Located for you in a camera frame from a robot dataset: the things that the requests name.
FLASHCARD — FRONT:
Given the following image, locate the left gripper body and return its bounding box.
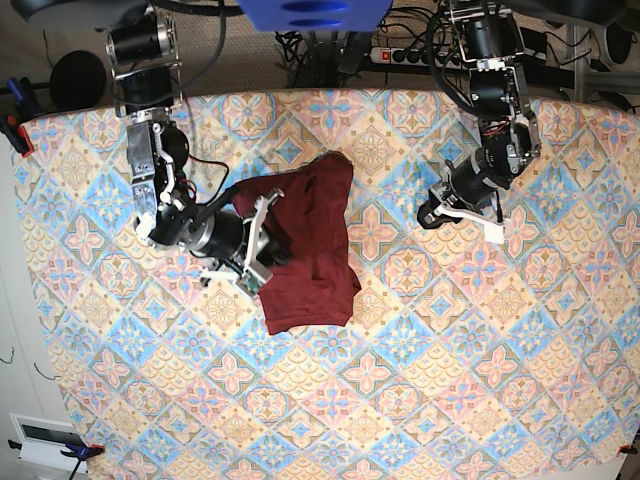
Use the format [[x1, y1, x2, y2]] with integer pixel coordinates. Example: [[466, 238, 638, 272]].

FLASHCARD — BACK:
[[427, 164, 506, 234]]

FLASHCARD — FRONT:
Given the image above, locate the orange clamp lower right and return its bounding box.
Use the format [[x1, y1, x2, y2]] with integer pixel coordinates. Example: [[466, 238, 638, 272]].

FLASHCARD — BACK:
[[618, 444, 639, 455]]

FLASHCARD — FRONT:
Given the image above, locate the black round stool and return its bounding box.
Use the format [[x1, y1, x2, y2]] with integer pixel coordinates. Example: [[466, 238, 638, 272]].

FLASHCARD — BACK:
[[49, 50, 107, 112]]

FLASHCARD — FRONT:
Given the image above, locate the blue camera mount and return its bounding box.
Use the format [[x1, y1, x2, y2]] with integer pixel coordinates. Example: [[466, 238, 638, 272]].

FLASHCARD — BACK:
[[238, 0, 392, 32]]

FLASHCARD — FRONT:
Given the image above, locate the patterned tile tablecloth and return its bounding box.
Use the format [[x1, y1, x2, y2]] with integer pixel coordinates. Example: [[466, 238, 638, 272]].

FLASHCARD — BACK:
[[12, 90, 639, 479]]

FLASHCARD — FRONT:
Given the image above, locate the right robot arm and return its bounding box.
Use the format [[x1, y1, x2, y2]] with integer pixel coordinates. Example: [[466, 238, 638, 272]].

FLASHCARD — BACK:
[[106, 4, 289, 297]]

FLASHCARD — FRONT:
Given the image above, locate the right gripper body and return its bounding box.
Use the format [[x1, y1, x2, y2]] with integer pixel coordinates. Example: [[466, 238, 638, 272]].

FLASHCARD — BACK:
[[198, 188, 284, 295]]

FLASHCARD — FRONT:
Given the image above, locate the blue orange clamp lower left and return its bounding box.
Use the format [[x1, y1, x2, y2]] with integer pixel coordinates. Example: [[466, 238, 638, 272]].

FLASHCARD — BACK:
[[7, 440, 105, 479]]

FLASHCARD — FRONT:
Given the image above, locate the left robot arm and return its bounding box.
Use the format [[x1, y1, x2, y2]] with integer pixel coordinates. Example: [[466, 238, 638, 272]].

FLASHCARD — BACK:
[[417, 1, 541, 244]]

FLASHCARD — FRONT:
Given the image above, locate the white power strip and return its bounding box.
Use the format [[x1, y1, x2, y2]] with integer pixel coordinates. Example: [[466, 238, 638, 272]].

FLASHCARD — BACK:
[[369, 47, 462, 69]]

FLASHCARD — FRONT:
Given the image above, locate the maroon t-shirt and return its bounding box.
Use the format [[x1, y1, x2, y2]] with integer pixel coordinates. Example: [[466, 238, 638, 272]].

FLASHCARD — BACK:
[[232, 151, 361, 335]]

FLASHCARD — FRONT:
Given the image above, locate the white floor outlet box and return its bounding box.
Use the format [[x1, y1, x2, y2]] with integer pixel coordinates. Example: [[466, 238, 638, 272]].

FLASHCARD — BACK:
[[9, 413, 82, 473]]

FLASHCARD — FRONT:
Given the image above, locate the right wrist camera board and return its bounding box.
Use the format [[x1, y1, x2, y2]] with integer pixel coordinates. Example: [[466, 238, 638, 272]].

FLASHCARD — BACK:
[[236, 272, 264, 298]]

